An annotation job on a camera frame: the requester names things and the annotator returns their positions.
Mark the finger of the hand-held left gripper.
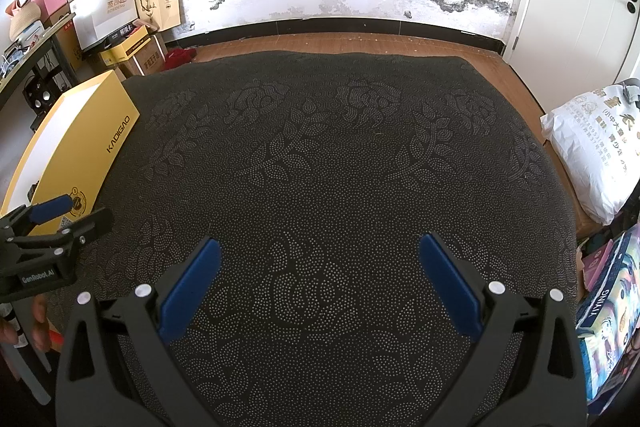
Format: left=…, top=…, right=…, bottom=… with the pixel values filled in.
left=0, top=193, right=76, bottom=238
left=9, top=207, right=115, bottom=254

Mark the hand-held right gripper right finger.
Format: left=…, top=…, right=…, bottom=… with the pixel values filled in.
left=418, top=232, right=587, bottom=427

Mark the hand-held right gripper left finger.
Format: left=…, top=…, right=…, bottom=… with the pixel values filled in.
left=56, top=236, right=223, bottom=427

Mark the large yellow cardboard box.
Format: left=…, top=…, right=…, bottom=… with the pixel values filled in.
left=0, top=69, right=141, bottom=239

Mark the person's left hand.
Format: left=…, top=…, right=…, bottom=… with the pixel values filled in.
left=0, top=295, right=51, bottom=352

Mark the black speaker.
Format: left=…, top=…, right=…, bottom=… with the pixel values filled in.
left=22, top=74, right=56, bottom=116

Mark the pink packet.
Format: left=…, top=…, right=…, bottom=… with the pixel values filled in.
left=582, top=239, right=616, bottom=289

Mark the dark desk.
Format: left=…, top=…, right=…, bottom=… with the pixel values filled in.
left=0, top=11, right=76, bottom=108

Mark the colorful toy box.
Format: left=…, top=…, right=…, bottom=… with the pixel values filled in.
left=574, top=225, right=640, bottom=416

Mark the printed cardboard box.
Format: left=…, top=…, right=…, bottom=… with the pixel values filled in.
left=117, top=34, right=169, bottom=78

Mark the brown cardboard box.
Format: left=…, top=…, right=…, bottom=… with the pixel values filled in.
left=42, top=11, right=84, bottom=73

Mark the small yellow box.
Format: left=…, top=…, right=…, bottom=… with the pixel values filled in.
left=97, top=24, right=154, bottom=68

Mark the red cloth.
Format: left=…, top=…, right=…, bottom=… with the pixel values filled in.
left=163, top=47, right=199, bottom=70

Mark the woven basket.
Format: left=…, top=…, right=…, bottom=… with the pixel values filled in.
left=8, top=1, right=42, bottom=43

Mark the dark patterned blanket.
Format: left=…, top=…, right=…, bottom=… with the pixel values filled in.
left=47, top=50, right=581, bottom=427

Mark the white printed plastic bag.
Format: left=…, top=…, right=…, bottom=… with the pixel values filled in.
left=539, top=79, right=640, bottom=226

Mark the white paper bag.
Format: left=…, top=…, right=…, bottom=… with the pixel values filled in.
left=73, top=0, right=141, bottom=53

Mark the brown paper bag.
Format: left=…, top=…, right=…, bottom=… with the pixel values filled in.
left=134, top=0, right=182, bottom=33

